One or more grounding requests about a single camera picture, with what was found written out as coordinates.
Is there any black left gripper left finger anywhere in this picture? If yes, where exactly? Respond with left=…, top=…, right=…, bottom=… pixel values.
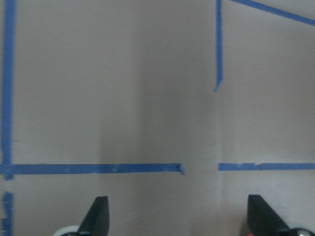
left=77, top=196, right=109, bottom=236

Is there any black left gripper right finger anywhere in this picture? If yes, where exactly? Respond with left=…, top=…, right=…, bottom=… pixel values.
left=247, top=195, right=290, bottom=236

